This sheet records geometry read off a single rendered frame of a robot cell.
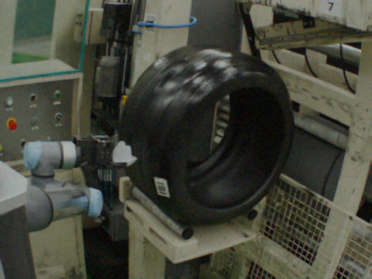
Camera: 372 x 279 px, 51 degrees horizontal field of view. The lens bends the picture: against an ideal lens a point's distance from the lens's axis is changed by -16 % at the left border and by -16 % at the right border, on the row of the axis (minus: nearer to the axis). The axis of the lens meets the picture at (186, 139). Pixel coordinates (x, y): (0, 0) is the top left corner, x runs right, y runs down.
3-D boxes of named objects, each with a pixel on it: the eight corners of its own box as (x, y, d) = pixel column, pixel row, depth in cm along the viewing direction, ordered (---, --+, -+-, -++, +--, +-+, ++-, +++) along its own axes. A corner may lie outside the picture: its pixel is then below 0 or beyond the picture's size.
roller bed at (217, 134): (208, 158, 205) (216, 93, 195) (234, 153, 213) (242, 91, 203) (237, 175, 190) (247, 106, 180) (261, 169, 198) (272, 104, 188)
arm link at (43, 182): (59, 218, 112) (59, 180, 110) (26, 208, 114) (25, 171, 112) (68, 210, 120) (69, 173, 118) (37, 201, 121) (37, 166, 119)
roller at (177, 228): (142, 189, 171) (134, 197, 170) (136, 182, 168) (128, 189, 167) (196, 233, 144) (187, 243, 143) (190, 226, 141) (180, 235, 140)
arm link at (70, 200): (32, 188, 69) (106, 182, 118) (-13, 176, 71) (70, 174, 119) (29, 251, 69) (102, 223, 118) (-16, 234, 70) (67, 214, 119)
